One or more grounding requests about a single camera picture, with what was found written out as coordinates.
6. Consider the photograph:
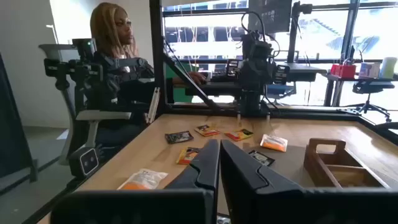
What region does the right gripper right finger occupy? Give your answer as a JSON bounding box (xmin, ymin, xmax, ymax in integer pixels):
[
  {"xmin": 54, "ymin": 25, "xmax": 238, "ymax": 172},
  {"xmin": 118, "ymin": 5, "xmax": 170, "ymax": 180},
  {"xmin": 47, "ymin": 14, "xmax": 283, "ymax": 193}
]
[{"xmin": 220, "ymin": 139, "xmax": 308, "ymax": 224}]

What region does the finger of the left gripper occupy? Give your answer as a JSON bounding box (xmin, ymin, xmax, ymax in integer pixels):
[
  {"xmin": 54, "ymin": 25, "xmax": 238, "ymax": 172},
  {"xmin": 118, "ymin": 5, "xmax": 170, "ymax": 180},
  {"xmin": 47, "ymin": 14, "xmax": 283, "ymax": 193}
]
[
  {"xmin": 245, "ymin": 63, "xmax": 256, "ymax": 88},
  {"xmin": 258, "ymin": 63, "xmax": 269, "ymax": 88}
]

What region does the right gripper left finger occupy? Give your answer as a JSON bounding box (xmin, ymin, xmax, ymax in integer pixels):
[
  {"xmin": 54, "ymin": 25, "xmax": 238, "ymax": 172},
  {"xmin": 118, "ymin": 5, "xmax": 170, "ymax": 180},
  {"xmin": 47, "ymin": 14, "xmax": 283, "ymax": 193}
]
[{"xmin": 164, "ymin": 139, "xmax": 220, "ymax": 224}]

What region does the yellow red tea packet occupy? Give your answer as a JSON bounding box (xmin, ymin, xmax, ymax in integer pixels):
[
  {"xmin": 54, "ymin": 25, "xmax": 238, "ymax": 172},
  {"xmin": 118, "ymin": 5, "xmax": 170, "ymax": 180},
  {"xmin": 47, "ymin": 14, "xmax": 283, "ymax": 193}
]
[
  {"xmin": 194, "ymin": 124, "xmax": 221, "ymax": 138},
  {"xmin": 175, "ymin": 146, "xmax": 202, "ymax": 166},
  {"xmin": 223, "ymin": 128, "xmax": 254, "ymax": 142}
]

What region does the black tea packet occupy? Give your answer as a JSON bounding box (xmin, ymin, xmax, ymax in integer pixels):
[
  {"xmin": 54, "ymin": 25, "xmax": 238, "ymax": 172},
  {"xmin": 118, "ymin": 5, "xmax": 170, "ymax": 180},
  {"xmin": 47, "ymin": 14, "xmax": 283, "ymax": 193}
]
[
  {"xmin": 164, "ymin": 130, "xmax": 195, "ymax": 144},
  {"xmin": 248, "ymin": 149, "xmax": 276, "ymax": 167}
]

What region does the white orange Tazo tea packet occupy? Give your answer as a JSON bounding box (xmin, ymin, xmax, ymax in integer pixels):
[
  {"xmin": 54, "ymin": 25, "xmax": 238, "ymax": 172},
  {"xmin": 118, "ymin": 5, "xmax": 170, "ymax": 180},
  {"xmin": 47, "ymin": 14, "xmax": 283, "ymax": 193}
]
[
  {"xmin": 116, "ymin": 168, "xmax": 169, "ymax": 191},
  {"xmin": 259, "ymin": 133, "xmax": 289, "ymax": 153}
]

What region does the wooden tea caddy box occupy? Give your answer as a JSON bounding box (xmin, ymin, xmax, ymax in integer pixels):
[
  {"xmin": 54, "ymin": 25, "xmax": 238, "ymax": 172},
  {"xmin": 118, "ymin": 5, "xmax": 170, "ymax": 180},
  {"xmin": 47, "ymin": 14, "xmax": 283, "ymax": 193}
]
[{"xmin": 303, "ymin": 138, "xmax": 391, "ymax": 189}]

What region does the blue chair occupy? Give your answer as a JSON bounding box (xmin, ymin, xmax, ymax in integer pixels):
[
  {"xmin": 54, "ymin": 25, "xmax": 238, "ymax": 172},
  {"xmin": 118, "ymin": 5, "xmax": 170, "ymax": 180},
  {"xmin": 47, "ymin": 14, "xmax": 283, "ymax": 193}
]
[{"xmin": 266, "ymin": 83, "xmax": 296, "ymax": 97}]

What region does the black monitor stand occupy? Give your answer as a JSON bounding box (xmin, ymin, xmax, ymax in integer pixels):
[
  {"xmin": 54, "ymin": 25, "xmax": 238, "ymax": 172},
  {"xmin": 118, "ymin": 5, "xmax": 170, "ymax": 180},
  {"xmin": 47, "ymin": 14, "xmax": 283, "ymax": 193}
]
[{"xmin": 286, "ymin": 1, "xmax": 313, "ymax": 64}]

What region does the black computer monitor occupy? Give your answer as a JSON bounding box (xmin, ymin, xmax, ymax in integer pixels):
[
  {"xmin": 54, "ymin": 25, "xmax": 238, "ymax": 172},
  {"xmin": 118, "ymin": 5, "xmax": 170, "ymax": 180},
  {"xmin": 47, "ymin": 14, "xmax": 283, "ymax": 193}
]
[{"xmin": 248, "ymin": 0, "xmax": 293, "ymax": 34}]

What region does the green panel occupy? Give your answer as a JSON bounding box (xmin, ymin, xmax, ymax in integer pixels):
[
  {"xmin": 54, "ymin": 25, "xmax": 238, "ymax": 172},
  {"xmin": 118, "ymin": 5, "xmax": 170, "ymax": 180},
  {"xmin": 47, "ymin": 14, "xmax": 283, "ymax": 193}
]
[{"xmin": 165, "ymin": 63, "xmax": 200, "ymax": 103}]

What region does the black office desk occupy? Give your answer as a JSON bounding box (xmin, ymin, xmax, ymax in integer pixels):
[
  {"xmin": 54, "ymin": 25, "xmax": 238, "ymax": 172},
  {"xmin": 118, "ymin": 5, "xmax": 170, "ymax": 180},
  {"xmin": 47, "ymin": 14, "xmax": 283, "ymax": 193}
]
[{"xmin": 322, "ymin": 72, "xmax": 398, "ymax": 107}]

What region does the red storage box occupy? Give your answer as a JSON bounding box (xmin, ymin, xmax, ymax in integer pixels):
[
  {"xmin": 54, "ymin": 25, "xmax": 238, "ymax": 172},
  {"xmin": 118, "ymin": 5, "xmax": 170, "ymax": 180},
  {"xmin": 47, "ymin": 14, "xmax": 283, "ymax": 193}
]
[{"xmin": 330, "ymin": 63, "xmax": 357, "ymax": 78}]

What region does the white cardboard box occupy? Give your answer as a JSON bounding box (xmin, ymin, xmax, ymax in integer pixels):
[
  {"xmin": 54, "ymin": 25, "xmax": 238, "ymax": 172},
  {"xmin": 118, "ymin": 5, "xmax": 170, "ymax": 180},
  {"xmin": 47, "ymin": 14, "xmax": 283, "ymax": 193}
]
[{"xmin": 359, "ymin": 62, "xmax": 382, "ymax": 78}]

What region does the black office chair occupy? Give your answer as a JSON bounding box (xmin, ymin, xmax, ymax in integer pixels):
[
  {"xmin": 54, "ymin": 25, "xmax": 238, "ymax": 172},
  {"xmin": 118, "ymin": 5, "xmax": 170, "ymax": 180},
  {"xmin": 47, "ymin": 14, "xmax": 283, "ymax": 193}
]
[{"xmin": 341, "ymin": 80, "xmax": 396, "ymax": 123}]

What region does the grey office chair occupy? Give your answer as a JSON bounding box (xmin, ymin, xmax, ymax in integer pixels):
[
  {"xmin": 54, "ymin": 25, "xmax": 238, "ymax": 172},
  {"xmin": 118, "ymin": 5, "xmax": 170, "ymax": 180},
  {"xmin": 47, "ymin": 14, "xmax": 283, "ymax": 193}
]
[{"xmin": 37, "ymin": 43, "xmax": 133, "ymax": 166}]

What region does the white paper roll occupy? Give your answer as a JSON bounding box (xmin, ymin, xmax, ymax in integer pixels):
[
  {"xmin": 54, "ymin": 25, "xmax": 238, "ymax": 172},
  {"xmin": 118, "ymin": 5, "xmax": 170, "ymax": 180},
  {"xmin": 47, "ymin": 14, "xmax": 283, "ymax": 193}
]
[{"xmin": 379, "ymin": 57, "xmax": 398, "ymax": 79}]

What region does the person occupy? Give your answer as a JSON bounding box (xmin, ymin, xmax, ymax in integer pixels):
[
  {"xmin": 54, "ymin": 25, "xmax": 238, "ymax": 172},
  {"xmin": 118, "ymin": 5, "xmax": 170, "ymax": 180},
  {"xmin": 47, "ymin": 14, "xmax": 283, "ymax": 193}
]
[{"xmin": 83, "ymin": 2, "xmax": 208, "ymax": 156}]

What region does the black standing panel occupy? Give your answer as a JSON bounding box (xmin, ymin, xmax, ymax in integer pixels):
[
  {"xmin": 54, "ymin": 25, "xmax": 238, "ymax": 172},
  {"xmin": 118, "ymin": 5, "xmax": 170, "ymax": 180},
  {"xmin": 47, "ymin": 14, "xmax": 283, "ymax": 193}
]
[{"xmin": 0, "ymin": 52, "xmax": 39, "ymax": 190}]

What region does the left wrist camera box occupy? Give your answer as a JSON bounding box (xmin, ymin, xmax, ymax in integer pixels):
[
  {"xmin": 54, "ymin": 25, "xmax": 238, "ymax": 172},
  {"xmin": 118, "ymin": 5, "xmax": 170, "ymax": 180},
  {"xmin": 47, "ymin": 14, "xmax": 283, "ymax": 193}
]
[{"xmin": 241, "ymin": 30, "xmax": 273, "ymax": 60}]

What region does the silver metal bracket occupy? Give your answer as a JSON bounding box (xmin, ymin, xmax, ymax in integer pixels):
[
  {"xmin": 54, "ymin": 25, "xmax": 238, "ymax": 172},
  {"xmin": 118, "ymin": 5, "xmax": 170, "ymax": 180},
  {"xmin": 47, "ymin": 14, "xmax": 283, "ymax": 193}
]
[{"xmin": 145, "ymin": 86, "xmax": 161, "ymax": 125}]

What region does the black table-level camera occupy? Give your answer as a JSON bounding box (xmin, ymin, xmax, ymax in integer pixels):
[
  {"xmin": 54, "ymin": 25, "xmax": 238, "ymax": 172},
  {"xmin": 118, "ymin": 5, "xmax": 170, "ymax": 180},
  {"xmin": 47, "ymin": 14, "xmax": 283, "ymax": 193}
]
[{"xmin": 68, "ymin": 146, "xmax": 101, "ymax": 180}]

